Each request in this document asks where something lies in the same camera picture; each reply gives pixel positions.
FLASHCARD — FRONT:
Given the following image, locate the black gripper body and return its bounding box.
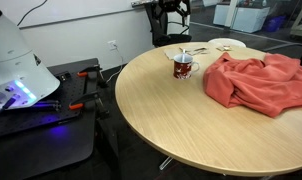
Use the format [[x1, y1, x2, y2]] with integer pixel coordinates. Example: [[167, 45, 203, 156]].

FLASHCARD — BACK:
[[159, 0, 191, 10]]

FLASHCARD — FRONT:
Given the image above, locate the maroon patterned mug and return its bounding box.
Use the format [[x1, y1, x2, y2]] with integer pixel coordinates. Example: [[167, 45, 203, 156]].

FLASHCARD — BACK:
[[172, 53, 201, 80]]

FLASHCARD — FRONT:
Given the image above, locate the black office chair with armrests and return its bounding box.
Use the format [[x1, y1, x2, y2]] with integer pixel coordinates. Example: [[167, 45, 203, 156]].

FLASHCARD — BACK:
[[143, 1, 193, 48]]

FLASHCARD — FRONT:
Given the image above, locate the whiteboard marker tray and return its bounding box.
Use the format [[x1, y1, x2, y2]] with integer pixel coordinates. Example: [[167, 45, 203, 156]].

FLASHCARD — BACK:
[[130, 0, 159, 8]]

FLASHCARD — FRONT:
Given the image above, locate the narrow white cabinet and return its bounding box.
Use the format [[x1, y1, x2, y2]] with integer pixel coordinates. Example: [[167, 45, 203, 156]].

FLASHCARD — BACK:
[[212, 3, 233, 27]]

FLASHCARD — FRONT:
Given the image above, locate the white plate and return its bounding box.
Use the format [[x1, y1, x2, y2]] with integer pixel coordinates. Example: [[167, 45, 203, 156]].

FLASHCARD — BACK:
[[207, 37, 247, 49]]

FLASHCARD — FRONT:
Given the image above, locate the wide white cabinet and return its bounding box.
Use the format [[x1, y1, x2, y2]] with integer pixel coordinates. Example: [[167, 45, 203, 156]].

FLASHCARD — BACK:
[[230, 5, 271, 34]]

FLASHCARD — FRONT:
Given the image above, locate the blue bin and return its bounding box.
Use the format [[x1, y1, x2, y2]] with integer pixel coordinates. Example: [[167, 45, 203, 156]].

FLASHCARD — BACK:
[[262, 14, 287, 33]]

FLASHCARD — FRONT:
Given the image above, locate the orange-red crumpled cloth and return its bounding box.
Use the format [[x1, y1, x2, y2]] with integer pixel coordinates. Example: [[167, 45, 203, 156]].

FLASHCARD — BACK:
[[203, 52, 302, 118]]

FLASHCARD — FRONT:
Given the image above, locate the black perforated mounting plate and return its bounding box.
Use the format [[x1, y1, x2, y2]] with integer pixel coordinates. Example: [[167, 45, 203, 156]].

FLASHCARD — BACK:
[[0, 58, 102, 140]]

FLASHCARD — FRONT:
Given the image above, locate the clear table leg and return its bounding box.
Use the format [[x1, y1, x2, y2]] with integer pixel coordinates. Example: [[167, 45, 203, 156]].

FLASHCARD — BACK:
[[158, 155, 175, 171]]

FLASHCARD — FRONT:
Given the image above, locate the black robot cart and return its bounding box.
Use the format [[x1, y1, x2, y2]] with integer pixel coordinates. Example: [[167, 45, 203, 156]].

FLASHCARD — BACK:
[[0, 109, 122, 180]]

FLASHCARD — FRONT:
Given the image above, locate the white wall outlet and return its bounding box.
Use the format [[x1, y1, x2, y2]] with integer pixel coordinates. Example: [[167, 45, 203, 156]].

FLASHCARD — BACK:
[[107, 39, 118, 51]]

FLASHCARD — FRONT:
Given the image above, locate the white power cable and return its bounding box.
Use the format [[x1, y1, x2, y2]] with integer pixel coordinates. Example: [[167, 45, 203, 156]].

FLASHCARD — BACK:
[[105, 44, 125, 84]]

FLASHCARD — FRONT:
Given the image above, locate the black clamp orange handle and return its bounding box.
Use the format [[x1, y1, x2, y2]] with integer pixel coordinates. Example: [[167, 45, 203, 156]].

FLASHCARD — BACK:
[[68, 90, 110, 119], [76, 64, 104, 88]]

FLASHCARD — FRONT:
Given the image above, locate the black cable on whiteboard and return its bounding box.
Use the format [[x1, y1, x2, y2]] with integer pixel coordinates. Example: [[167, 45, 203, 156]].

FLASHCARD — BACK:
[[16, 0, 49, 27]]

